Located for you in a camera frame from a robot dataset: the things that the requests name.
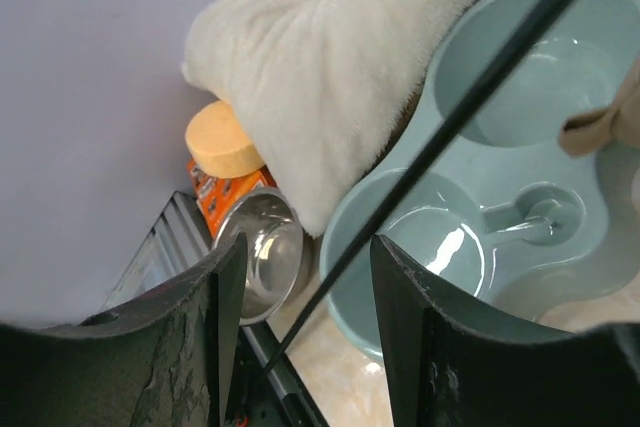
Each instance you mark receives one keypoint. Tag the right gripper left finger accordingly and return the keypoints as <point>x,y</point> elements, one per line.
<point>164,358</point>

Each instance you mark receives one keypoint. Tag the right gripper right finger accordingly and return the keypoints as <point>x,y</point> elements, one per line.
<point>453,360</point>

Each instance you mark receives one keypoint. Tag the beige fabric pet tent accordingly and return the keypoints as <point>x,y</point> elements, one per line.
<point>619,121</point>

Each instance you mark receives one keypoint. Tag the black tent pole crossing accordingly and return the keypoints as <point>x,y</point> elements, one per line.
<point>528,32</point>

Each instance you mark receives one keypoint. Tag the teal double pet bowl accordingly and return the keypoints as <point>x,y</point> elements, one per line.
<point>505,214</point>

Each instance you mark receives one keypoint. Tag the stainless steel bowl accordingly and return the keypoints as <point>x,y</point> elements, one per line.
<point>279,252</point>

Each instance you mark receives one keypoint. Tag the orange snack packet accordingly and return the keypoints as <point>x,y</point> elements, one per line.
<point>215,196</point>

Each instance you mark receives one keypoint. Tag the yellow round sponge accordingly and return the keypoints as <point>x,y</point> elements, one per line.
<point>219,145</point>

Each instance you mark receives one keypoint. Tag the cream fluffy pillow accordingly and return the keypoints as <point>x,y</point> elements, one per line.
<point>318,85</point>

